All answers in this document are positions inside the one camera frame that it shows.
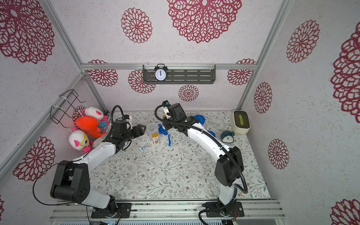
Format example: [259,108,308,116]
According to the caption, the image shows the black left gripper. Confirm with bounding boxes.
[123,124,146,143]

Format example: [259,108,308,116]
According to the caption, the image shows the clear plastic container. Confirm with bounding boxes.
[146,122,158,138]

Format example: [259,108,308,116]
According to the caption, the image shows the small toothpaste tube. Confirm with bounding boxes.
[141,143,153,152]

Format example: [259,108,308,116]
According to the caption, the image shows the blue toothbrush case back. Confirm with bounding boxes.
[168,134,172,147]

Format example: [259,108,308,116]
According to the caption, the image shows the blue lid front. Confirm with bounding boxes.
[208,131,216,137]

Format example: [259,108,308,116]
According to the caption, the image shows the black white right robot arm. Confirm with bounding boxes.
[154,100,248,225]

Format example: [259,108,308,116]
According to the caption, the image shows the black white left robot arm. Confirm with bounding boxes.
[50,114,146,218]

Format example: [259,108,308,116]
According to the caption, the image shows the white pink plush top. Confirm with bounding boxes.
[81,106,107,122]

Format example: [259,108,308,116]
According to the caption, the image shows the teal small object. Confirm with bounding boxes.
[221,130,235,143]

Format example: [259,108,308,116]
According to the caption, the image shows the black alarm clock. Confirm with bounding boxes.
[154,63,168,82]

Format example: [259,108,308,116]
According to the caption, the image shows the red orange plush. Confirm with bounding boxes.
[76,116,106,138]

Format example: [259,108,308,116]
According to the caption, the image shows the cream box green window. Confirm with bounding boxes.
[231,110,251,134]

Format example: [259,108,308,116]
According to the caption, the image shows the white plush yellow glasses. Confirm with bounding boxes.
[68,129,93,153]

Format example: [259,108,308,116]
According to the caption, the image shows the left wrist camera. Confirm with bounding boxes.
[124,114,133,129]

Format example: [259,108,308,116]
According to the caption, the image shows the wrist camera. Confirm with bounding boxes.
[124,114,133,129]
[162,100,171,119]

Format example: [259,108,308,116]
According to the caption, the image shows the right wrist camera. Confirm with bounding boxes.
[162,100,171,119]

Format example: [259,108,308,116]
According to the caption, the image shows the grey wall shelf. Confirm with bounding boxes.
[142,64,216,84]

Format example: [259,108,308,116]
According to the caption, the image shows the black wire basket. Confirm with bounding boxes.
[49,89,86,129]

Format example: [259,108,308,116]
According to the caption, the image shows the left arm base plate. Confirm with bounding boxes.
[90,202,132,219]

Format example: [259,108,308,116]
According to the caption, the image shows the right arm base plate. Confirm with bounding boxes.
[203,202,245,218]

